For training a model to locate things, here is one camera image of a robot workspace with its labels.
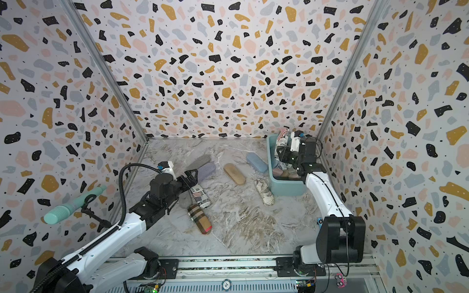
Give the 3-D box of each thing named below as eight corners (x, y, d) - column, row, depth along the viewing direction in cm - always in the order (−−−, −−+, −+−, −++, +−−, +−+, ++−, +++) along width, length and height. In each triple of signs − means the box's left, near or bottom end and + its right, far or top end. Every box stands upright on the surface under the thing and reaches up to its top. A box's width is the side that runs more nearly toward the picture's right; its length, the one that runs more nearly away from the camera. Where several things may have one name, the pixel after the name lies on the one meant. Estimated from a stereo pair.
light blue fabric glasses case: (261, 174, 108) (261, 172, 106) (244, 157, 116) (244, 155, 114) (269, 169, 110) (270, 166, 108) (252, 153, 118) (252, 150, 116)
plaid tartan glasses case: (203, 237, 83) (202, 235, 81) (186, 211, 91) (184, 208, 89) (215, 228, 86) (214, 226, 84) (196, 203, 94) (195, 201, 91)
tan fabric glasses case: (239, 186, 102) (239, 184, 99) (222, 169, 109) (222, 166, 107) (248, 180, 104) (248, 177, 102) (230, 163, 112) (230, 161, 110)
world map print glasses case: (265, 207, 93) (266, 205, 91) (253, 183, 103) (254, 180, 100) (276, 203, 95) (277, 201, 92) (263, 179, 104) (264, 176, 102)
